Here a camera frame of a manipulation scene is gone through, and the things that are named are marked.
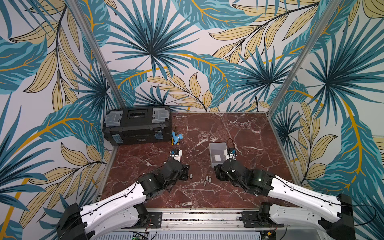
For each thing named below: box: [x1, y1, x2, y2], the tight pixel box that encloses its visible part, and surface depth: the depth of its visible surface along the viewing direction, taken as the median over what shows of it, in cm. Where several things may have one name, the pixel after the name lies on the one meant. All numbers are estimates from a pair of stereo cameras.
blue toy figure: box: [171, 131, 184, 146], surface depth 102 cm
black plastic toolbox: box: [102, 106, 173, 145], surface depth 94 cm
